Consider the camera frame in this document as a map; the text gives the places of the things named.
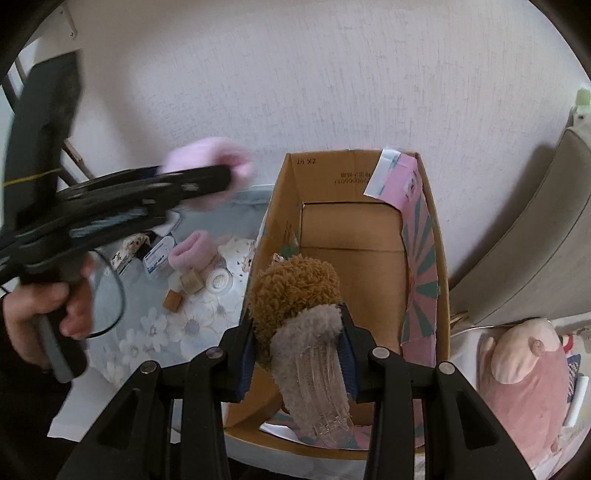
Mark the floral blue table cloth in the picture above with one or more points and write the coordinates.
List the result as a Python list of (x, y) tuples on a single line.
[(146, 310)]

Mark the cardboard storage box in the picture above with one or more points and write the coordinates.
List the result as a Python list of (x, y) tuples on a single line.
[(387, 250)]

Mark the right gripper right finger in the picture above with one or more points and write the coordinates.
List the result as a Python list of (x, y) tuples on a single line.
[(463, 438)]

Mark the green white tissue pack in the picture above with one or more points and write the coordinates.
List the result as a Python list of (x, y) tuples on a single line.
[(583, 99)]

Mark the brown grey plush toy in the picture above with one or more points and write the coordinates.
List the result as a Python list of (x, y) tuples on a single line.
[(294, 305)]

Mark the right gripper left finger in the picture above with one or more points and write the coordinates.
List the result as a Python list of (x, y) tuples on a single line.
[(166, 422)]

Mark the blue white mask packet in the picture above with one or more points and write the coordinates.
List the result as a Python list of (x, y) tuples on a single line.
[(155, 262)]

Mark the small wooden cube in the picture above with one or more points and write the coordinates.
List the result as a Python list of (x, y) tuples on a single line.
[(172, 301)]

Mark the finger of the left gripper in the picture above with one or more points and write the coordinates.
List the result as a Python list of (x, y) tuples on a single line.
[(186, 184)]

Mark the white tape roll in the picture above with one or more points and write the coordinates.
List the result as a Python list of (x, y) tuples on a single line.
[(219, 281)]

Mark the pink pig plush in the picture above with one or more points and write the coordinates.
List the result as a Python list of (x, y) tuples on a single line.
[(524, 380)]

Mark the white shelf bracket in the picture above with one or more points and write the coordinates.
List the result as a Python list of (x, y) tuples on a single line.
[(66, 17)]

